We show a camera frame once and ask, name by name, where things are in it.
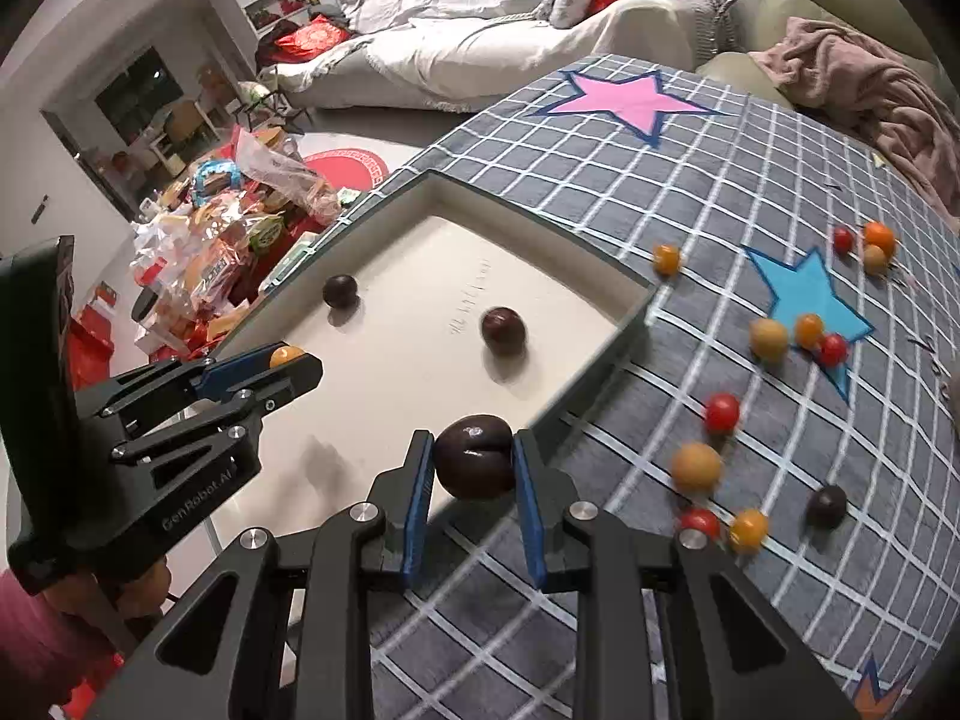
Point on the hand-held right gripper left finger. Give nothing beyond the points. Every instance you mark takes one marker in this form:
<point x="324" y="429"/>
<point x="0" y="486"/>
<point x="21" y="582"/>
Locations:
<point x="416" y="499"/>

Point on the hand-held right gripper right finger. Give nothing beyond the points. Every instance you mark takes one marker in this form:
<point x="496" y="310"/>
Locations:
<point x="529" y="510"/>

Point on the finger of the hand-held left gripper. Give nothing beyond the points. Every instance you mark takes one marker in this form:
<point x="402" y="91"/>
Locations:
<point x="232" y="371"/>
<point x="289" y="384"/>

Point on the orange cherry tomato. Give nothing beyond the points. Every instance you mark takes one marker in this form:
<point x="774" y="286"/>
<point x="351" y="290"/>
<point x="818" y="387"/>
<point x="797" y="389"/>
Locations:
<point x="666" y="259"/>
<point x="808" y="328"/>
<point x="879" y="236"/>
<point x="289" y="355"/>
<point x="748" y="529"/>

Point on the large dark purple plum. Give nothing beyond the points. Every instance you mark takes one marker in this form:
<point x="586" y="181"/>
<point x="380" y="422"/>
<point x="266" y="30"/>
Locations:
<point x="475" y="459"/>

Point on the white tray with dark rim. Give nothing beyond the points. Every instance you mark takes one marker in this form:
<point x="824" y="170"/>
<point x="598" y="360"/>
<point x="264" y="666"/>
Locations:
<point x="420" y="292"/>

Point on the person's left forearm pink sleeve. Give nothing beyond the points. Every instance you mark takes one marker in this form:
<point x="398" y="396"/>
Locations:
<point x="30" y="645"/>

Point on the person's left hand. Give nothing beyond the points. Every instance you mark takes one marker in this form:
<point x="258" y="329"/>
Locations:
<point x="146" y="586"/>

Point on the red boxes on floor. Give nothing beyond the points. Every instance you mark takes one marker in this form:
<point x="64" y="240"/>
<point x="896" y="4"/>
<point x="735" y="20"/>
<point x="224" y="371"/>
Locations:
<point x="90" y="337"/>

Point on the pile of snack packets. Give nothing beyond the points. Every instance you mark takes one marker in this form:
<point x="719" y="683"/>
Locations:
<point x="225" y="225"/>

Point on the red cherry tomato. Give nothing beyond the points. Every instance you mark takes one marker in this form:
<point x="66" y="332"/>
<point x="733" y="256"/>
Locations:
<point x="699" y="521"/>
<point x="722" y="412"/>
<point x="843" y="239"/>
<point x="833" y="350"/>

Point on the red round rug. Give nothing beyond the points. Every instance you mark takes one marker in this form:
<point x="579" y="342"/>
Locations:
<point x="349" y="165"/>

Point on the wooden dining chair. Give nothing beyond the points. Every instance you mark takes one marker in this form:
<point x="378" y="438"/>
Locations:
<point x="191" y="124"/>

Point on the red gift bag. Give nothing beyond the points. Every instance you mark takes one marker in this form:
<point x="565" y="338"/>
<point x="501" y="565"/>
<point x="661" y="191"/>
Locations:
<point x="307" y="39"/>

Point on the shelf with red boxes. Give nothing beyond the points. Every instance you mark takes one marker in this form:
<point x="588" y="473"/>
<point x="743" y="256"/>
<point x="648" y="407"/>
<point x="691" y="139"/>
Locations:
<point x="279" y="7"/>

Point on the grey checked blanket with stars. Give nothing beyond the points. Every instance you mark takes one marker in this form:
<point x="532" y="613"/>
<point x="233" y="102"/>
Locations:
<point x="675" y="165"/>

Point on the white covered sofa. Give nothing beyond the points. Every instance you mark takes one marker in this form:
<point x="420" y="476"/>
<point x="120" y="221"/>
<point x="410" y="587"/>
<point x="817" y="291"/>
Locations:
<point x="465" y="22"/>

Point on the small yellow round fruit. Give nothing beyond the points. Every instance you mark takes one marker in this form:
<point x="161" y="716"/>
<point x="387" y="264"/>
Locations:
<point x="874" y="259"/>

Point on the pink fleece blanket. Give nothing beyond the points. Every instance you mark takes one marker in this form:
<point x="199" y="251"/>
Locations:
<point x="870" y="82"/>

